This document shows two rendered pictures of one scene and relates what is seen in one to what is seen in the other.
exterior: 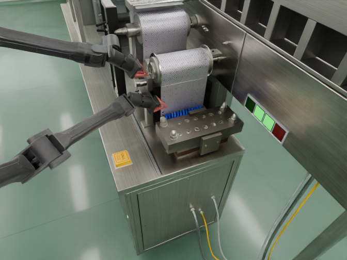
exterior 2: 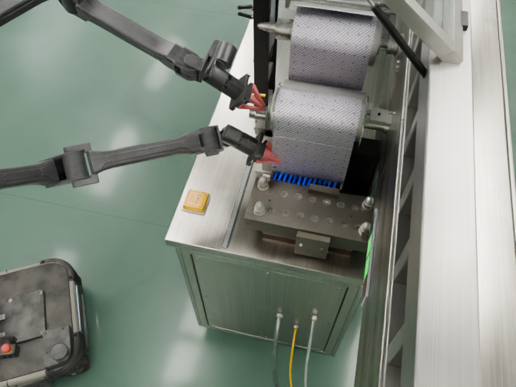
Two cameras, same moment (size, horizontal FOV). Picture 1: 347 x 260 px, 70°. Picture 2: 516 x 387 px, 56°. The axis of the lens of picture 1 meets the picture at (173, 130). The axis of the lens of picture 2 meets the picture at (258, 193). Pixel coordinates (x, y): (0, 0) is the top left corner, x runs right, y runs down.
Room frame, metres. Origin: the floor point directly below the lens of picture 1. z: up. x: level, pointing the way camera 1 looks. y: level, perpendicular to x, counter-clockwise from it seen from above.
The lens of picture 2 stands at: (0.15, -0.49, 2.28)
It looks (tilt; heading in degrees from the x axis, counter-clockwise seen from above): 55 degrees down; 38
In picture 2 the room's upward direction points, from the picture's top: straight up
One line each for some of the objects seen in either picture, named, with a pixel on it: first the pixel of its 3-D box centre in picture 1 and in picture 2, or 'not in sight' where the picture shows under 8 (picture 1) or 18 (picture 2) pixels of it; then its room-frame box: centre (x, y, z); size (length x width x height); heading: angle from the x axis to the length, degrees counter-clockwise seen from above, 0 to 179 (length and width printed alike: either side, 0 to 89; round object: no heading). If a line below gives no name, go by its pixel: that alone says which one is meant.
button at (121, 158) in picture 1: (121, 158); (196, 200); (0.73, 0.24, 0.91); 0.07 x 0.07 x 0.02; 25
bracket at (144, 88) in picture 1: (145, 102); (264, 140); (0.99, 0.15, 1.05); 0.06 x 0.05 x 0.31; 115
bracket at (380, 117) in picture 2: (214, 52); (381, 116); (1.10, -0.17, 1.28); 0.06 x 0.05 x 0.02; 115
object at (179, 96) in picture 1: (183, 97); (309, 161); (0.97, -0.04, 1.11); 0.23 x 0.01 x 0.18; 115
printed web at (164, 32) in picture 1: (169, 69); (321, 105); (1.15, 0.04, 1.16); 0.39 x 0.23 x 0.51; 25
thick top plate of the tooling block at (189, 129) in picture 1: (199, 127); (312, 213); (0.88, -0.13, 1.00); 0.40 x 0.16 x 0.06; 115
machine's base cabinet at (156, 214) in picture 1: (126, 97); (316, 94); (1.85, 0.45, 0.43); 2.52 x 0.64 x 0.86; 25
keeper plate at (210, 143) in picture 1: (210, 144); (311, 246); (0.80, -0.18, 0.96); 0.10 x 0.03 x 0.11; 115
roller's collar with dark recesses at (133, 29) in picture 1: (132, 30); (286, 29); (1.19, 0.22, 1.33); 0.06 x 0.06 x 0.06; 25
